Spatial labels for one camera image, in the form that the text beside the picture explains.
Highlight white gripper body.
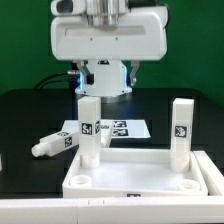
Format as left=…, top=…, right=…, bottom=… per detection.
left=51, top=6, right=168, bottom=61

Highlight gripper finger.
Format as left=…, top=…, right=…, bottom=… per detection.
left=129, top=61, right=140, bottom=86
left=77, top=60, right=94, bottom=85

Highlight white desk tabletop tray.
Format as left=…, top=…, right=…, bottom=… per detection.
left=62, top=148, right=208, bottom=198

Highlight white marker sheet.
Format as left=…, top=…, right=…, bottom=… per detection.
left=61, top=119, right=152, bottom=139

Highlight white L-shaped fence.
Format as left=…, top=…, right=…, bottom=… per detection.
left=0, top=151, right=224, bottom=224

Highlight black cables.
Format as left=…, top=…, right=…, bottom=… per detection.
left=34, top=71, right=81, bottom=90

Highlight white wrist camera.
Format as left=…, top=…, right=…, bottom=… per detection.
left=50, top=0, right=86, bottom=16

